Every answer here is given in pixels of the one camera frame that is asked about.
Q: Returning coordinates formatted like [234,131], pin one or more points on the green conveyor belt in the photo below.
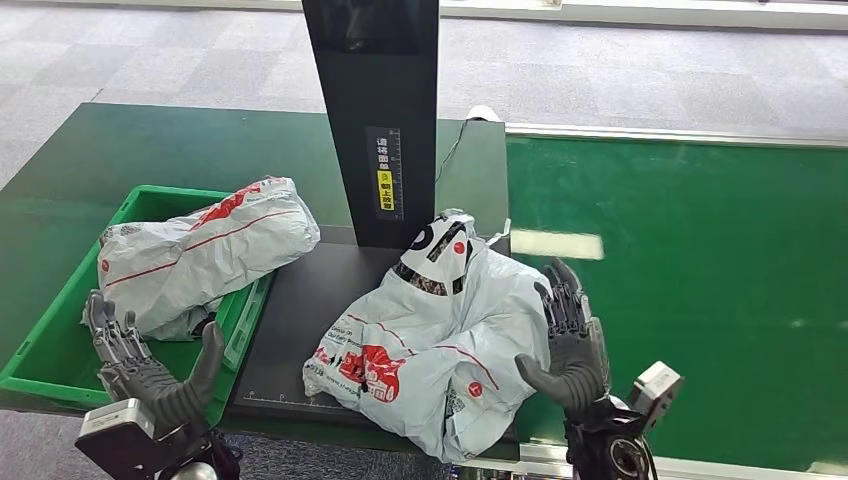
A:
[729,265]

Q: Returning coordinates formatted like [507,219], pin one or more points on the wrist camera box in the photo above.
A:
[116,437]
[656,391]

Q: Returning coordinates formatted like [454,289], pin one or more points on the black scanner column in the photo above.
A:
[378,86]

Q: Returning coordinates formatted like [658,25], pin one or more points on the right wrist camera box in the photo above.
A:
[656,391]

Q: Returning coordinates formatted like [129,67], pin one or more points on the aluminium conveyor rail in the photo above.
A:
[729,136]
[729,470]

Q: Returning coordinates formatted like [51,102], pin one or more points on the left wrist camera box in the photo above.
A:
[116,437]

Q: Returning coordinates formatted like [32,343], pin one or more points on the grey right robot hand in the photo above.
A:
[576,358]

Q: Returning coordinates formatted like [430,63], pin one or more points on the black and yellow column label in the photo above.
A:
[385,173]

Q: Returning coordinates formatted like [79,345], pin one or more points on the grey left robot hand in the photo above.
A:
[149,384]

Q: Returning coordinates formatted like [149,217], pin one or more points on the white floor ledge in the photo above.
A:
[596,12]

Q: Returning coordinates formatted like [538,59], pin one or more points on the green plastic basket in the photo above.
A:
[53,358]

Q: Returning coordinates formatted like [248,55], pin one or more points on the grey package with red stripe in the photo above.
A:
[199,258]

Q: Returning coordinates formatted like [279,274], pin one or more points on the small white round object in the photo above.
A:
[482,113]

